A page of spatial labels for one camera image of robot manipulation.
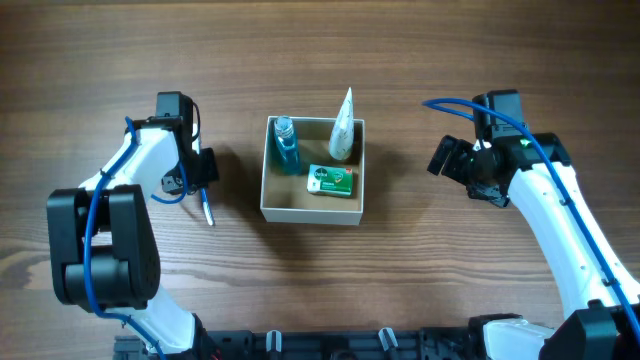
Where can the green Dettol soap bar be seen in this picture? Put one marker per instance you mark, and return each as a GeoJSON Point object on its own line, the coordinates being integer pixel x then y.
{"type": "Point", "coordinates": [331, 181]}

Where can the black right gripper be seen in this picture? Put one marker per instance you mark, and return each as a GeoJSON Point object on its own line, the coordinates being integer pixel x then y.
{"type": "Point", "coordinates": [451, 161]}

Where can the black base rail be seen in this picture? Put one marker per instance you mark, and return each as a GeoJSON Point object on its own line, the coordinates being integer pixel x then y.
{"type": "Point", "coordinates": [425, 343]}

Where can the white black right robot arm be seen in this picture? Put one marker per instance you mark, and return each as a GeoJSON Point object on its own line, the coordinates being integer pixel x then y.
{"type": "Point", "coordinates": [600, 298]}

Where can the blue mouthwash bottle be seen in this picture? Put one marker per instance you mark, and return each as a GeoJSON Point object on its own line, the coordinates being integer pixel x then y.
{"type": "Point", "coordinates": [287, 145]}

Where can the white cardboard box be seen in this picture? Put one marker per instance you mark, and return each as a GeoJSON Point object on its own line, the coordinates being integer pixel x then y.
{"type": "Point", "coordinates": [284, 198]}

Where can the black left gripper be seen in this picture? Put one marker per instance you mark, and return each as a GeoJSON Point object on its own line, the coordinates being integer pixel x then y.
{"type": "Point", "coordinates": [206, 170]}

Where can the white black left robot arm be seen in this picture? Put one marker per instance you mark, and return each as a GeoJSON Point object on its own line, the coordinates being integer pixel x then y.
{"type": "Point", "coordinates": [103, 252]}

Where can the white floral cream tube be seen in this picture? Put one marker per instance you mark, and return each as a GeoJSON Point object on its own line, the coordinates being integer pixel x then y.
{"type": "Point", "coordinates": [342, 135]}

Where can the blue white toothbrush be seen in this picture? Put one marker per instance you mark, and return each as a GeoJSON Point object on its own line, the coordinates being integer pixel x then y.
{"type": "Point", "coordinates": [206, 207]}

